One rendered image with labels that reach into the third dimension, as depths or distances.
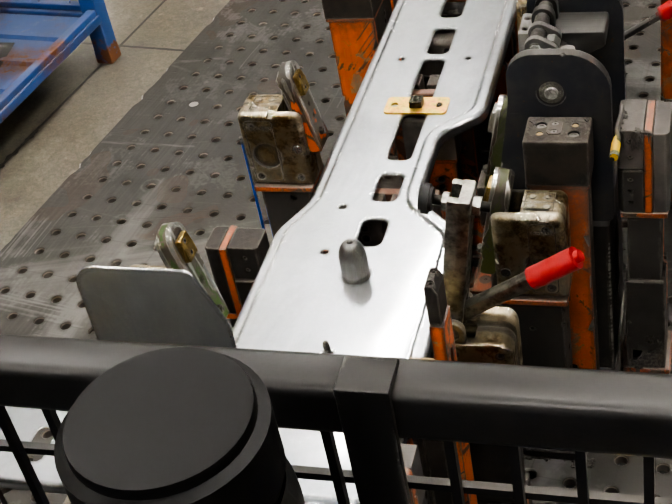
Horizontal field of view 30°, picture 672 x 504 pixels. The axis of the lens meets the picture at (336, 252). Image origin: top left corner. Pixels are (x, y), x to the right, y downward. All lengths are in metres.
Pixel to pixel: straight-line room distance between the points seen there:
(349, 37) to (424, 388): 1.53
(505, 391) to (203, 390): 0.12
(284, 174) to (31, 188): 2.00
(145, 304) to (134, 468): 0.56
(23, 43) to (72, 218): 1.91
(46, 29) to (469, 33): 2.42
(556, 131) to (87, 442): 1.02
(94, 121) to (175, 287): 2.92
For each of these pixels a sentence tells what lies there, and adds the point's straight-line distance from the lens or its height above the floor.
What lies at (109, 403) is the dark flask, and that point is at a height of 1.61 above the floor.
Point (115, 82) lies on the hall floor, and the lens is 4.00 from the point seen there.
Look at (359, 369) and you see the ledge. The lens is 0.48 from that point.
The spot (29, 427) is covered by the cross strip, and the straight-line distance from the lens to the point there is 1.34.
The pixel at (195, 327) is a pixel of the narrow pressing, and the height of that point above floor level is 1.28.
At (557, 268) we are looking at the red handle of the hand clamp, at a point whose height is 1.14.
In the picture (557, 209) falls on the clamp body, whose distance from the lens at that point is 1.34.
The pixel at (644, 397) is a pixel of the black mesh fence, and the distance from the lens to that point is 0.46.
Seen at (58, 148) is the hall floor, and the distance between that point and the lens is 3.75.
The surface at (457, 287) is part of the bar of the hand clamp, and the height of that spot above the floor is 1.11.
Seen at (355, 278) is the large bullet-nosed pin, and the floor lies 1.01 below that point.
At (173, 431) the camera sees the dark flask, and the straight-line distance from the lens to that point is 0.39.
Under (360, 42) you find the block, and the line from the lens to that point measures 1.98.
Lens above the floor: 1.88
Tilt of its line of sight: 38 degrees down
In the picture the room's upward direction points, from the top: 12 degrees counter-clockwise
